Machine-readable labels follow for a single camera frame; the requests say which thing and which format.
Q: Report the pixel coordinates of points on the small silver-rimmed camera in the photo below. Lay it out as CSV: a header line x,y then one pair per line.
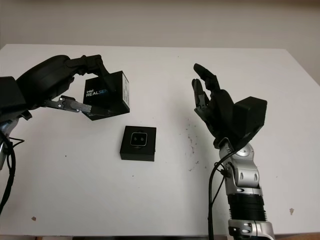
x,y
138,138

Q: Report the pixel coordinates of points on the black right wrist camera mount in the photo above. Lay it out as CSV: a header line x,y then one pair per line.
x,y
252,117

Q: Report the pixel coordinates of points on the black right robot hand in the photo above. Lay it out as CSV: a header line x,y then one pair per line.
x,y
222,112

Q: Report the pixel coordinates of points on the black camera box base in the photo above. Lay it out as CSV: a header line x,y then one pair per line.
x,y
125,155

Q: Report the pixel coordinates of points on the black RealSense box lid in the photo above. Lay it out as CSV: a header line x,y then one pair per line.
x,y
117,100

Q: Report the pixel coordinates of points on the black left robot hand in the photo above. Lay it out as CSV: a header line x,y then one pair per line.
x,y
47,77

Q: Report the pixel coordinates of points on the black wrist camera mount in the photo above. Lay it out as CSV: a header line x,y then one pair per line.
x,y
11,92
252,117

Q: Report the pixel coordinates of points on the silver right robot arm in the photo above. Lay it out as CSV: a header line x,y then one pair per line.
x,y
245,175

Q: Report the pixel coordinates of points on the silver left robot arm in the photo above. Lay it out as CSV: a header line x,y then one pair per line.
x,y
3,152

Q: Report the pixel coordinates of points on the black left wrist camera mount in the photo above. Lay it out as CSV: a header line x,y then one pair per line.
x,y
11,92

